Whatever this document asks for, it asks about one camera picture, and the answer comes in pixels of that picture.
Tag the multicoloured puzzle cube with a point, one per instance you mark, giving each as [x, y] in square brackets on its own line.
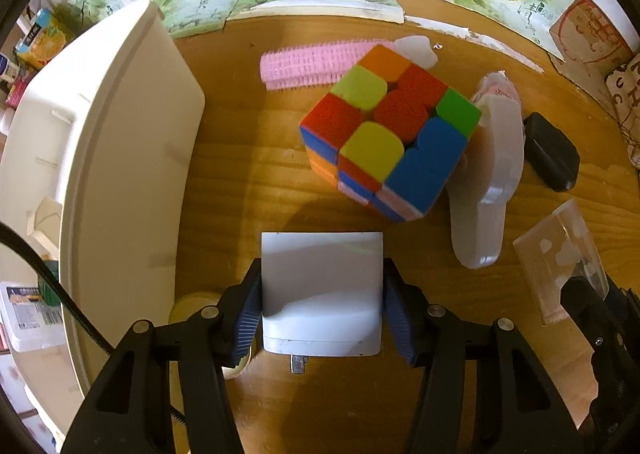
[400, 169]

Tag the white plug charger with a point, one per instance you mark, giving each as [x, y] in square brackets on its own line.
[320, 274]

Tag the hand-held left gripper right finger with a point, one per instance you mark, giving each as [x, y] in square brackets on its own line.
[400, 319]

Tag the clear labelled plastic case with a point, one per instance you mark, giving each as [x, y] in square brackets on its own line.
[30, 314]

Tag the small beige box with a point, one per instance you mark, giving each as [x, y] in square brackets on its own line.
[42, 221]

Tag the round beige compact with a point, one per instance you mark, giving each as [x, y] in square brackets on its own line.
[192, 304]

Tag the brown drawn cardboard sheet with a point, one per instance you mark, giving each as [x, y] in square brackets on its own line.
[590, 34]

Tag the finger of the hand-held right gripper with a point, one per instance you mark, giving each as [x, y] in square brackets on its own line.
[585, 304]

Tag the white plastic storage box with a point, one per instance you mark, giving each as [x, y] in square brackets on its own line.
[125, 134]

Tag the orange juice carton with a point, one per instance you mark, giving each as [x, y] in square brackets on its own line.
[45, 39]

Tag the pink hair roller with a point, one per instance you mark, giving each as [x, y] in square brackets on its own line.
[300, 66]

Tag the white oblong plastic case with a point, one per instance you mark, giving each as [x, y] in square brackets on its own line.
[475, 229]

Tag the green and gold cylinder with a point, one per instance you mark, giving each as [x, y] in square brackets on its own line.
[50, 279]

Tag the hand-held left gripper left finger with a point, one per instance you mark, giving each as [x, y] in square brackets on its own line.
[245, 314]

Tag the printed canvas bag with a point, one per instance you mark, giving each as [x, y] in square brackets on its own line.
[625, 104]

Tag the clear acrylic box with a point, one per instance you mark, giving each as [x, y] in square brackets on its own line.
[545, 254]

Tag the small black case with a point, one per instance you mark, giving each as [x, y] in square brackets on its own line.
[550, 151]

